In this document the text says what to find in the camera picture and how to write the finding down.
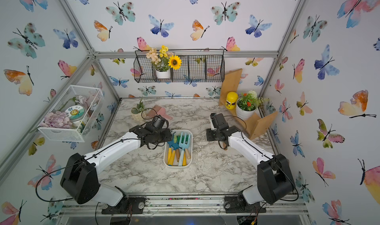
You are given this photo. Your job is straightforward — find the blue rake yellow handle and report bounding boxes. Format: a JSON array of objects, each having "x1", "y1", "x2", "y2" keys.
[{"x1": 168, "y1": 134, "x2": 176, "y2": 166}]

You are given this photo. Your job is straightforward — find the light teal hand fork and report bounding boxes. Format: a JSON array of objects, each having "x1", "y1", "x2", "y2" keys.
[{"x1": 178, "y1": 132, "x2": 191, "y2": 166}]

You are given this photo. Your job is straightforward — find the light green trowel wooden handle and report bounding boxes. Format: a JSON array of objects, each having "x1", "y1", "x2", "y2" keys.
[{"x1": 185, "y1": 148, "x2": 191, "y2": 160}]

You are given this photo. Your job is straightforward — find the blue fork yellow handle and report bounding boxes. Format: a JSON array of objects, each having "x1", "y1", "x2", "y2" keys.
[{"x1": 167, "y1": 147, "x2": 172, "y2": 166}]

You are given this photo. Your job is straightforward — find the green rake wooden handle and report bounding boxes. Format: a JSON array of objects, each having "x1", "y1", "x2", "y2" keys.
[{"x1": 173, "y1": 135, "x2": 180, "y2": 162}]

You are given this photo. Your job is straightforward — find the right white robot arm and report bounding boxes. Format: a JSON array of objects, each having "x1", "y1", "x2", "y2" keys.
[{"x1": 206, "y1": 113, "x2": 296, "y2": 205}]

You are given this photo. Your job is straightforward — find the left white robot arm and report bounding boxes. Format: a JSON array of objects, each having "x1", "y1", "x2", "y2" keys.
[{"x1": 60, "y1": 115, "x2": 173, "y2": 207}]

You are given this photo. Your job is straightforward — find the pink hand brush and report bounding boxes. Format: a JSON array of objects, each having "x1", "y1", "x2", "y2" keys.
[{"x1": 146, "y1": 105, "x2": 173, "y2": 121}]

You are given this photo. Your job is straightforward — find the small succulent pot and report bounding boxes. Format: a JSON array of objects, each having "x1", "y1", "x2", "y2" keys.
[{"x1": 131, "y1": 99, "x2": 146, "y2": 124}]

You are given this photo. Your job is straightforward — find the wooden corner shelf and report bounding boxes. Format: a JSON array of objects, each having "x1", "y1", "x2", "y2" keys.
[{"x1": 219, "y1": 69, "x2": 278, "y2": 139}]

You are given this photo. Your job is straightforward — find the yellow jar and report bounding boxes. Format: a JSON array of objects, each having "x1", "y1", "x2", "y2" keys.
[{"x1": 225, "y1": 92, "x2": 238, "y2": 110}]

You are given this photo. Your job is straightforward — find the white pot red flowers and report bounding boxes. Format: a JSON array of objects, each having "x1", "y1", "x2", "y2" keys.
[{"x1": 236, "y1": 90, "x2": 263, "y2": 121}]

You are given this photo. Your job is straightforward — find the white pot with sunflower bouquet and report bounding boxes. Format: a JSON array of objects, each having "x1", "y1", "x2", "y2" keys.
[{"x1": 146, "y1": 45, "x2": 182, "y2": 79}]

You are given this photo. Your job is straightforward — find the round green tin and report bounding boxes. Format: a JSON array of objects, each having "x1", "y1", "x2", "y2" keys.
[{"x1": 65, "y1": 105, "x2": 85, "y2": 121}]

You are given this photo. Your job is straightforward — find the purple artificial flowers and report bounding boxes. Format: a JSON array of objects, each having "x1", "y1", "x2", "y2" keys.
[{"x1": 39, "y1": 111, "x2": 72, "y2": 129}]

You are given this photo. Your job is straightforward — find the black wire wall basket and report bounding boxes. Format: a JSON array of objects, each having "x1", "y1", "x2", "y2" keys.
[{"x1": 131, "y1": 49, "x2": 225, "y2": 84}]

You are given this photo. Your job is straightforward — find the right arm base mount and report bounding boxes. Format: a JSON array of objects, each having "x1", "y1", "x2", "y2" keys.
[{"x1": 223, "y1": 195, "x2": 267, "y2": 214}]

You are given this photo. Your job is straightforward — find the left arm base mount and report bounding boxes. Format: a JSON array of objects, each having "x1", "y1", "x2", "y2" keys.
[{"x1": 102, "y1": 196, "x2": 146, "y2": 215}]

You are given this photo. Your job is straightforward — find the white wire side basket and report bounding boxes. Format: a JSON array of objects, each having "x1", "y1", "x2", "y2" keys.
[{"x1": 37, "y1": 85, "x2": 105, "y2": 142}]

